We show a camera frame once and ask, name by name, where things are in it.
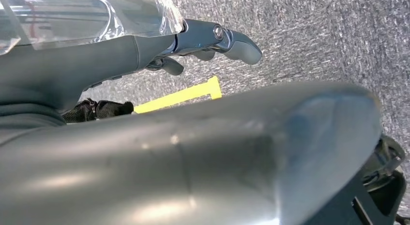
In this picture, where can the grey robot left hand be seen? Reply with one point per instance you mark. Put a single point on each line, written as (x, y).
(96, 63)

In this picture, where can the black mesh fabric item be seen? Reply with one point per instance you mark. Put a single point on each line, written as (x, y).
(105, 109)

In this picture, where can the yellow floor tape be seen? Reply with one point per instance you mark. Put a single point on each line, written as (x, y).
(185, 95)

